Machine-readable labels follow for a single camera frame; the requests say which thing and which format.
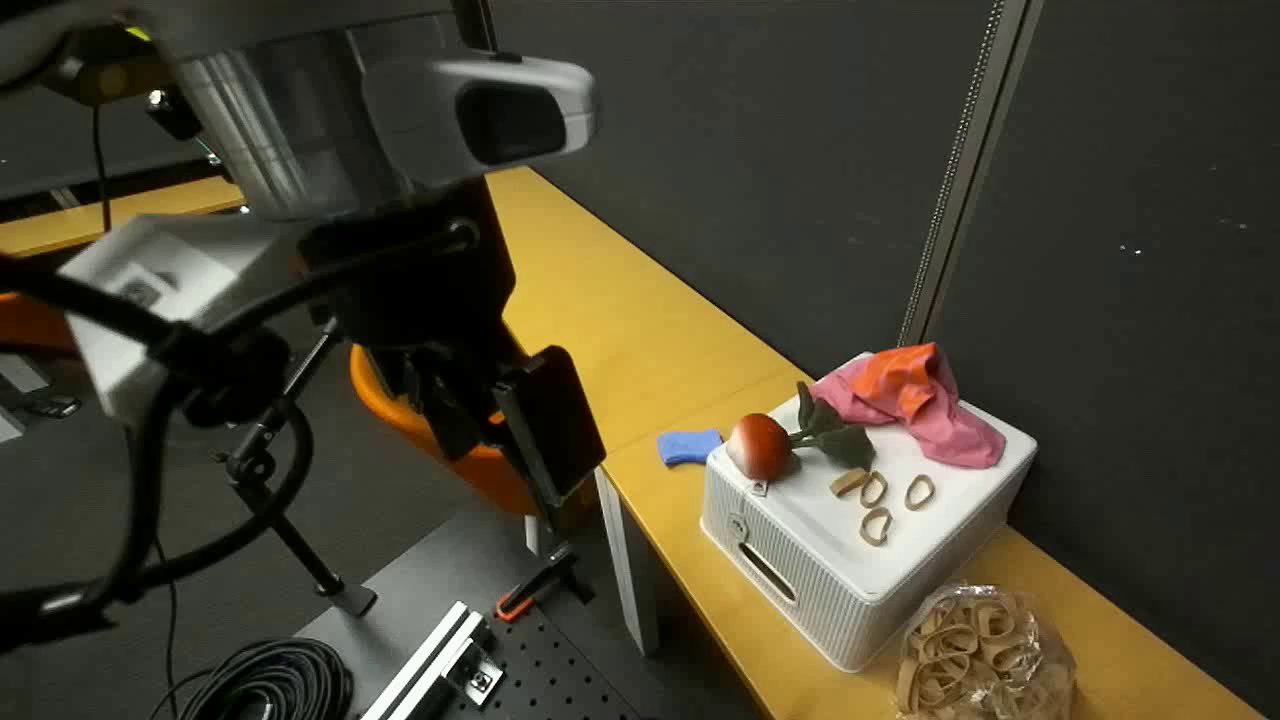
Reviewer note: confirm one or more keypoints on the artificial red rose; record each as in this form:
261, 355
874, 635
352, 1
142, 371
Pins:
766, 448

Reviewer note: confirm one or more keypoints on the black tripod stand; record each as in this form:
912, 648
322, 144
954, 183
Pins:
255, 467

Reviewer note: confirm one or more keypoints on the clear bag of rubber bands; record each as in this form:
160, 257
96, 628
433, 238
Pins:
982, 655

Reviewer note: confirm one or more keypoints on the orange handled clamp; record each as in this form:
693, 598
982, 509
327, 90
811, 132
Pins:
553, 573

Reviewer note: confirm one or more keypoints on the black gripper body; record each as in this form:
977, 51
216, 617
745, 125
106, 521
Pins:
429, 306

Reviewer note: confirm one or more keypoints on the blue plastic piece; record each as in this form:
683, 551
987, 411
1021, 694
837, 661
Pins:
685, 444

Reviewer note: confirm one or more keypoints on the pink cloth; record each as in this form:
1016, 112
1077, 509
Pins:
954, 432

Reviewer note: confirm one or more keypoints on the tan rubber band front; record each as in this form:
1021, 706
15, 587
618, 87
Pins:
876, 525

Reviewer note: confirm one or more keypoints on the grey vertical rail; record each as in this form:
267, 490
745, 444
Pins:
990, 99

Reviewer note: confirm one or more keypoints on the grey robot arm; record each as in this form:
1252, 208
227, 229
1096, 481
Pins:
361, 139

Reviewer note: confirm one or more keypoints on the white plastic crate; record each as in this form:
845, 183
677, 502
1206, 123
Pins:
807, 551

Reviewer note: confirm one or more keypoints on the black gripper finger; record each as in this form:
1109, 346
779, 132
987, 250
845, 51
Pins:
550, 423

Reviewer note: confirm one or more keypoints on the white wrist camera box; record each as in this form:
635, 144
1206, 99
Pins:
178, 269

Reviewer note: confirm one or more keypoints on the aluminium rail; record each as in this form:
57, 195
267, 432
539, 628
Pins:
448, 671

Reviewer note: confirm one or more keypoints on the tan rubber band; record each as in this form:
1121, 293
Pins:
874, 490
918, 492
850, 481
876, 525

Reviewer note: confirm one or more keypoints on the orange cloth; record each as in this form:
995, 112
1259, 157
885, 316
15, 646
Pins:
904, 382

